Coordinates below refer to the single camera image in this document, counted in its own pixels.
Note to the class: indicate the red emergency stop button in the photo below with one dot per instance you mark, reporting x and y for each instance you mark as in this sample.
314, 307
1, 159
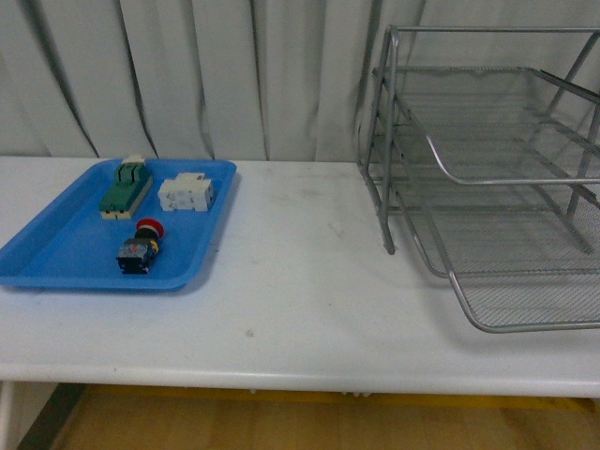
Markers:
138, 253

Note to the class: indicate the silver mesh tray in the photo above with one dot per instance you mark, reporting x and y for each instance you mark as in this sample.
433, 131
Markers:
493, 126
508, 307
521, 234

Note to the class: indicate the white circuit breaker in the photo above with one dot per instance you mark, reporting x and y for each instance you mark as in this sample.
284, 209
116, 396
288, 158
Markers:
187, 191

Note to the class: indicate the silver mesh bottom tray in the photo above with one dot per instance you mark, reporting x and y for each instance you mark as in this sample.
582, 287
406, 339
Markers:
521, 234

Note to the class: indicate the white curtain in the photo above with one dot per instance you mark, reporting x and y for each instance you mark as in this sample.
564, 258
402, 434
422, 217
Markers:
249, 80

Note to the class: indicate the silver mesh top tray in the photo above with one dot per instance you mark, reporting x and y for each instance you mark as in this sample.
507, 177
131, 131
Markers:
493, 126

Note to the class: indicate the blue plastic tray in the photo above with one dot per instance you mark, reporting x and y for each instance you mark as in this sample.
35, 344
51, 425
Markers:
68, 245

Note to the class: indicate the silver mesh rack frame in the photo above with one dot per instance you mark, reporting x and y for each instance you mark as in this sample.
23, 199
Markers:
559, 51

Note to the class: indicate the green knife switch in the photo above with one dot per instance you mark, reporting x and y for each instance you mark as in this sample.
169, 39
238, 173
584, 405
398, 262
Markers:
131, 182

